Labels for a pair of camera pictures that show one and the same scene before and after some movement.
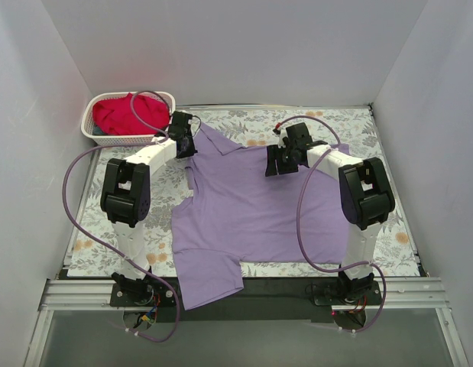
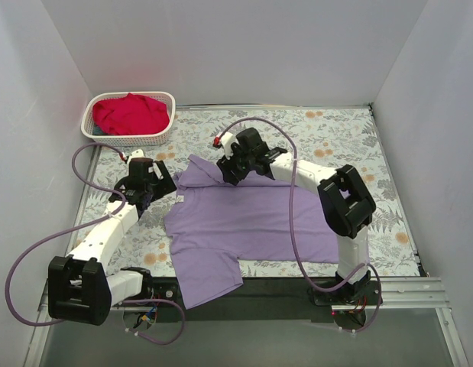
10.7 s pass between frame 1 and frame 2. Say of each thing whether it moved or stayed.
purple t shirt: stayed
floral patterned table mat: stayed
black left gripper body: moved
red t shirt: stayed
